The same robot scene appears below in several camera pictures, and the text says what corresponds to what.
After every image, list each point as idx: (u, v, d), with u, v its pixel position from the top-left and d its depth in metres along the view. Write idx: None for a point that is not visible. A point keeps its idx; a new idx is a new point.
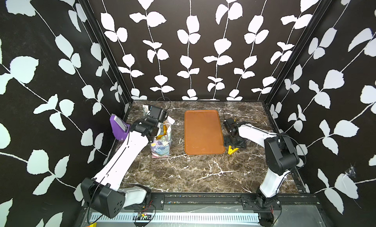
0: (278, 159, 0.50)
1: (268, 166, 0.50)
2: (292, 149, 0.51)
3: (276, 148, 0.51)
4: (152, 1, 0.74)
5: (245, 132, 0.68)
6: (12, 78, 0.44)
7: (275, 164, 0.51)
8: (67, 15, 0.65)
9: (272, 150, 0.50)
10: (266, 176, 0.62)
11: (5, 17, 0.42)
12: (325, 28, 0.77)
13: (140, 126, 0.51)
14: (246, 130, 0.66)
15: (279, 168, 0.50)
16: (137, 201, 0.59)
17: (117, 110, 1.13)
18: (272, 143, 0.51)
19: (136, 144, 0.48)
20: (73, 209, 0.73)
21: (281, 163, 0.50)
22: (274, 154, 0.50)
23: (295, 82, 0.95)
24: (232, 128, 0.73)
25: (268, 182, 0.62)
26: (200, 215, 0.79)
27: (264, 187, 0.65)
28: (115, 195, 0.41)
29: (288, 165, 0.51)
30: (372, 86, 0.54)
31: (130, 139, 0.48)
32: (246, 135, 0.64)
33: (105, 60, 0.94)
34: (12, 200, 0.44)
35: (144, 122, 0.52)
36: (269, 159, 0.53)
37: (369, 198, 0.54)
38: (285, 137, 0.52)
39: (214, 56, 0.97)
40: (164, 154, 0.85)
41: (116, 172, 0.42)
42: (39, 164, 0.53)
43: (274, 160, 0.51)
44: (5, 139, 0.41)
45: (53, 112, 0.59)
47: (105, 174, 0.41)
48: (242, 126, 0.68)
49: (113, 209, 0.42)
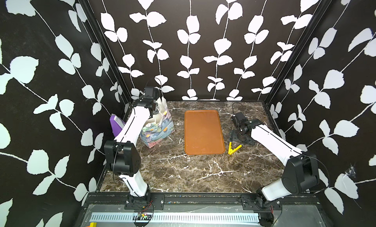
0: (300, 181, 0.45)
1: (283, 180, 0.50)
2: (315, 171, 0.46)
3: (301, 171, 0.44)
4: (152, 1, 0.74)
5: (259, 134, 0.58)
6: (12, 78, 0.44)
7: (294, 185, 0.45)
8: (67, 15, 0.65)
9: (296, 172, 0.44)
10: (272, 183, 0.59)
11: (5, 17, 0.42)
12: (325, 28, 0.76)
13: (141, 103, 0.60)
14: (261, 133, 0.57)
15: (298, 189, 0.44)
16: (140, 192, 0.63)
17: (117, 110, 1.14)
18: (297, 165, 0.44)
19: (143, 112, 0.57)
20: (73, 209, 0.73)
21: (301, 185, 0.45)
22: (296, 176, 0.44)
23: (295, 82, 0.95)
24: (244, 126, 0.63)
25: (273, 189, 0.60)
26: (200, 215, 0.79)
27: (266, 190, 0.64)
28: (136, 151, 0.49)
29: (307, 185, 0.46)
30: (372, 86, 0.54)
31: (137, 109, 0.57)
32: (263, 139, 0.57)
33: (105, 60, 0.94)
34: (13, 199, 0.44)
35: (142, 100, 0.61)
36: (287, 177, 0.48)
37: (369, 198, 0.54)
38: (312, 157, 0.45)
39: (214, 56, 0.97)
40: (144, 141, 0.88)
41: (132, 133, 0.50)
42: (39, 164, 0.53)
43: (293, 181, 0.45)
44: (5, 138, 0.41)
45: (53, 112, 0.59)
47: (124, 134, 0.49)
48: (260, 128, 0.58)
49: (135, 167, 0.50)
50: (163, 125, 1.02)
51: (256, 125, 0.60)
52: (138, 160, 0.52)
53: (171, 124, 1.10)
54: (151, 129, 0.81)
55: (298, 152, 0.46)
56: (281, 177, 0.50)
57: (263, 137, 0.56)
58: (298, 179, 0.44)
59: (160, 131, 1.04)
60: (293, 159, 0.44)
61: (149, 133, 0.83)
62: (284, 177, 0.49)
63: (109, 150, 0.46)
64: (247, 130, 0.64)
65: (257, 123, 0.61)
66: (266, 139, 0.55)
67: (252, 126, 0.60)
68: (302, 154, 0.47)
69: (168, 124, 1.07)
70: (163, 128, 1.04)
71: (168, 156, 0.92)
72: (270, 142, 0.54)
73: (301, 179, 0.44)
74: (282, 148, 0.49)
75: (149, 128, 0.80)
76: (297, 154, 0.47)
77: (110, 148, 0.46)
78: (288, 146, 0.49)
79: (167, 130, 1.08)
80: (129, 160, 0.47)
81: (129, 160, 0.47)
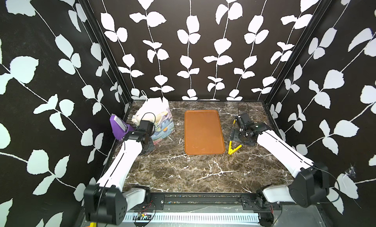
0: (310, 195, 0.43)
1: (291, 192, 0.48)
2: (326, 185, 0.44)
3: (312, 185, 0.42)
4: (152, 1, 0.74)
5: (266, 140, 0.55)
6: (12, 78, 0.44)
7: (304, 198, 0.43)
8: (67, 15, 0.65)
9: (307, 186, 0.41)
10: (276, 188, 0.58)
11: (5, 17, 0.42)
12: (325, 28, 0.76)
13: (133, 135, 0.56)
14: (266, 138, 0.55)
15: (308, 203, 0.43)
16: (139, 202, 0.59)
17: (117, 110, 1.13)
18: (308, 177, 0.41)
19: (133, 148, 0.52)
20: (73, 209, 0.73)
21: (311, 199, 0.43)
22: (307, 189, 0.42)
23: (294, 82, 0.95)
24: (249, 131, 0.60)
25: (276, 192, 0.59)
26: (200, 215, 0.79)
27: (268, 192, 0.63)
28: (121, 197, 0.42)
29: (317, 199, 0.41)
30: (372, 86, 0.54)
31: (127, 145, 0.52)
32: (271, 146, 0.54)
33: (105, 60, 0.94)
34: (13, 199, 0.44)
35: (135, 132, 0.58)
36: (295, 188, 0.46)
37: (370, 199, 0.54)
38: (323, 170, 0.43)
39: (214, 56, 0.97)
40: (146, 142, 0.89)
41: (118, 172, 0.44)
42: (39, 165, 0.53)
43: (303, 193, 0.43)
44: (5, 138, 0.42)
45: (53, 112, 0.59)
47: (108, 177, 0.43)
48: (268, 134, 0.55)
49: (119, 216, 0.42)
50: (163, 125, 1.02)
51: (265, 130, 0.57)
52: (123, 207, 0.44)
53: (172, 124, 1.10)
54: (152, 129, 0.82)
55: (309, 163, 0.44)
56: (290, 189, 0.48)
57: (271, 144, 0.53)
58: (309, 192, 0.42)
59: (160, 131, 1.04)
60: (304, 171, 0.42)
61: None
62: (293, 189, 0.47)
63: (91, 196, 0.40)
64: (253, 135, 0.61)
65: (264, 127, 0.58)
66: (274, 147, 0.52)
67: (260, 132, 0.56)
68: (312, 165, 0.45)
69: (169, 124, 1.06)
70: (163, 128, 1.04)
71: (168, 156, 0.92)
72: (278, 151, 0.51)
73: (312, 192, 0.42)
74: (292, 159, 0.46)
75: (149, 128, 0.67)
76: (308, 166, 0.44)
77: (92, 194, 0.40)
78: (297, 157, 0.46)
79: (167, 130, 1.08)
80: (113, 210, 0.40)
81: (113, 209, 0.40)
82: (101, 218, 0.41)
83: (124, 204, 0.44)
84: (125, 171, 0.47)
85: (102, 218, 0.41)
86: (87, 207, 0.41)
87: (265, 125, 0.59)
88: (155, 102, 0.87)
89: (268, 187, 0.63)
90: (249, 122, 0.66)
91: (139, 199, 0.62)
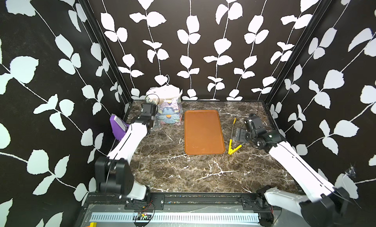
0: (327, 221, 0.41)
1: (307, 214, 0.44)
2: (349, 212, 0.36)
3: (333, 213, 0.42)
4: (152, 1, 0.74)
5: (279, 154, 0.50)
6: (12, 78, 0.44)
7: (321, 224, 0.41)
8: (67, 14, 0.65)
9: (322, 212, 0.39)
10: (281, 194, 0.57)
11: (5, 16, 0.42)
12: (325, 28, 0.77)
13: (139, 120, 0.60)
14: (279, 151, 0.50)
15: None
16: (140, 198, 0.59)
17: (117, 110, 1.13)
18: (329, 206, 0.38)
19: (139, 130, 0.55)
20: (73, 209, 0.74)
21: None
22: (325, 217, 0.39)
23: (294, 82, 0.95)
24: (260, 141, 0.54)
25: (280, 200, 0.58)
26: (200, 215, 0.79)
27: (269, 193, 0.63)
28: (128, 170, 0.45)
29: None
30: (372, 86, 0.54)
31: (133, 126, 0.56)
32: (285, 161, 0.49)
33: (106, 60, 0.95)
34: (12, 200, 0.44)
35: (140, 117, 0.61)
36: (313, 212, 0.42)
37: (369, 199, 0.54)
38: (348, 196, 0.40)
39: (214, 56, 0.97)
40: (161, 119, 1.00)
41: (126, 149, 0.48)
42: (39, 165, 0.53)
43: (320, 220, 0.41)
44: (5, 138, 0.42)
45: (53, 112, 0.59)
47: (118, 150, 0.47)
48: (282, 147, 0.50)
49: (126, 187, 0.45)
50: (165, 112, 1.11)
51: (278, 141, 0.52)
52: (129, 180, 0.46)
53: (176, 116, 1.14)
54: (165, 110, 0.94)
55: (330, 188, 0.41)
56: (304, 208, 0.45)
57: (285, 159, 0.49)
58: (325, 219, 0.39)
59: (162, 116, 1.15)
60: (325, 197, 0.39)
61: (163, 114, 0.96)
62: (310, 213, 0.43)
63: (101, 168, 0.42)
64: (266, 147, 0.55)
65: (277, 137, 0.53)
66: (288, 164, 0.48)
67: (274, 144, 0.51)
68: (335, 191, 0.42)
69: (173, 113, 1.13)
70: (165, 115, 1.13)
71: (168, 156, 0.92)
72: (293, 168, 0.47)
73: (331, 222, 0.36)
74: (309, 180, 0.43)
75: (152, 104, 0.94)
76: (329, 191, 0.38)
77: (102, 166, 0.42)
78: (316, 179, 0.42)
79: (171, 119, 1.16)
80: (122, 178, 0.43)
81: (123, 179, 0.43)
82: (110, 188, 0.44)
83: (129, 177, 0.46)
84: (132, 147, 0.51)
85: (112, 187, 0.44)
86: (98, 178, 0.43)
87: (278, 134, 0.53)
88: (174, 91, 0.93)
89: (271, 190, 0.63)
90: (261, 128, 0.59)
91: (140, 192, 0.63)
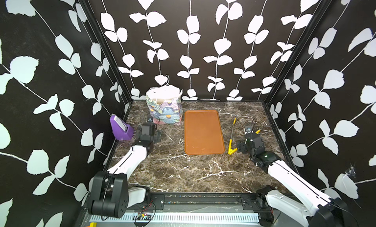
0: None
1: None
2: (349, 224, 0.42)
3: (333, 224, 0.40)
4: (152, 1, 0.74)
5: (277, 171, 0.54)
6: (12, 78, 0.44)
7: None
8: (67, 14, 0.65)
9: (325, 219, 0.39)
10: (284, 201, 0.56)
11: (5, 16, 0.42)
12: (325, 28, 0.77)
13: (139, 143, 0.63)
14: (276, 169, 0.54)
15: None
16: (139, 201, 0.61)
17: (117, 110, 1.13)
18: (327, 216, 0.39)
19: (139, 151, 0.58)
20: (73, 209, 0.74)
21: None
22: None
23: (294, 82, 0.95)
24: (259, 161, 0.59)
25: (282, 207, 0.58)
26: (200, 215, 0.79)
27: (270, 197, 0.63)
28: (126, 187, 0.44)
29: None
30: (372, 86, 0.54)
31: (135, 147, 0.60)
32: (284, 179, 0.52)
33: (106, 60, 0.95)
34: (13, 200, 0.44)
35: (141, 141, 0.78)
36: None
37: (369, 198, 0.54)
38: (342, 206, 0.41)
39: (214, 56, 0.97)
40: (161, 119, 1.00)
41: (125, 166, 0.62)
42: (39, 165, 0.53)
43: None
44: (5, 138, 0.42)
45: (53, 112, 0.59)
47: (118, 167, 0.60)
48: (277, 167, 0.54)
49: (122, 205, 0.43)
50: (165, 112, 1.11)
51: (273, 160, 0.57)
52: (125, 197, 0.45)
53: (176, 116, 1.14)
54: (165, 110, 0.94)
55: (326, 199, 0.42)
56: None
57: (283, 176, 0.53)
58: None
59: (162, 116, 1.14)
60: (322, 210, 0.40)
61: (162, 114, 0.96)
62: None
63: (99, 183, 0.43)
64: (264, 166, 0.59)
65: (273, 158, 0.58)
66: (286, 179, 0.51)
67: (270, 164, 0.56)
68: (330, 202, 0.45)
69: (173, 114, 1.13)
70: (165, 115, 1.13)
71: (168, 156, 0.92)
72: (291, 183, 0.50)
73: None
74: (308, 193, 0.45)
75: (151, 104, 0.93)
76: (326, 202, 0.43)
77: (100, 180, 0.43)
78: (313, 192, 0.45)
79: (171, 119, 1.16)
80: (118, 195, 0.42)
81: (118, 198, 0.42)
82: (103, 206, 0.42)
83: (126, 196, 0.45)
84: (132, 164, 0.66)
85: (105, 206, 0.42)
86: (92, 195, 0.42)
87: (273, 155, 0.59)
88: (174, 90, 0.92)
89: (273, 193, 0.63)
90: (260, 147, 0.64)
91: (138, 198, 0.61)
